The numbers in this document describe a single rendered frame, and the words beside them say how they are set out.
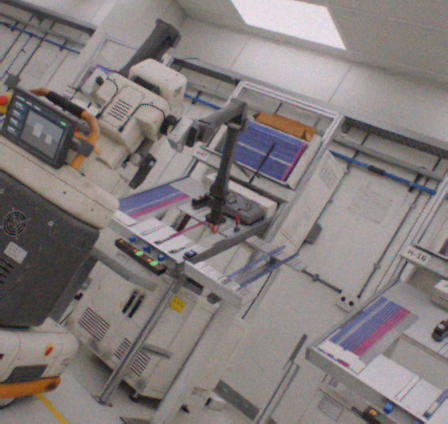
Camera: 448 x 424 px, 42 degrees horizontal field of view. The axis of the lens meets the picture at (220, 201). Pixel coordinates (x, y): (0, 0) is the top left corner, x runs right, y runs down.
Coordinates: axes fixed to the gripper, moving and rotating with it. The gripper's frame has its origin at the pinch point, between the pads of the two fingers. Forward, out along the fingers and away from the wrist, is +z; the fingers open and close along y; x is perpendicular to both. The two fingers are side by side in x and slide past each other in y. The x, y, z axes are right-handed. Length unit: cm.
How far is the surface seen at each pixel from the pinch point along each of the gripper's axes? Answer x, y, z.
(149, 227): 22.4, 25.5, 1.1
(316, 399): 22, -88, 33
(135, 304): 32, 24, 45
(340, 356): 28, -97, -1
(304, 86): -240, 122, -7
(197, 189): -29, 42, 1
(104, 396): 79, -14, 51
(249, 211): -24.4, -2.2, -5.1
